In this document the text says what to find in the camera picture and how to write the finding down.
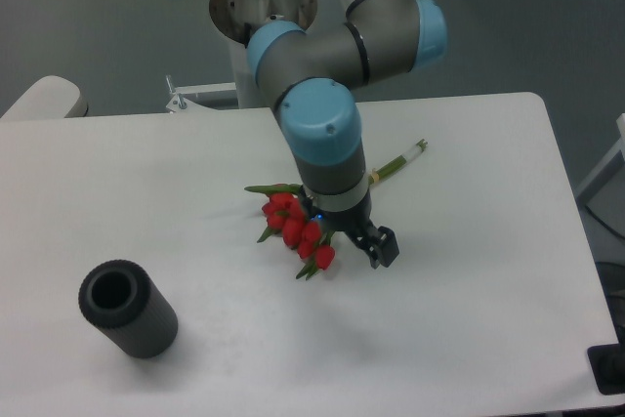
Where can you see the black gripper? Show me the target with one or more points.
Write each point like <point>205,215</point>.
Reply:
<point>378,243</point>

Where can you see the red tulip bouquet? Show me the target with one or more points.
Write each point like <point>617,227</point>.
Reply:
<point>303,229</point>

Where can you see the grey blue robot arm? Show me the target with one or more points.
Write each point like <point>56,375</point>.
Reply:
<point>307,81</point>

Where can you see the black device at table edge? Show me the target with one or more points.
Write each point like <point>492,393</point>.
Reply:
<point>607,363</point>

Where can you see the white furniture at right edge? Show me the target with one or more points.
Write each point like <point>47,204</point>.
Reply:
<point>607,167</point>

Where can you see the dark grey ribbed vase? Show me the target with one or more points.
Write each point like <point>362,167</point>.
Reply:
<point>119,298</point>

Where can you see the white chair armrest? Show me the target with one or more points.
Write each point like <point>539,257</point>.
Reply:
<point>51,97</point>

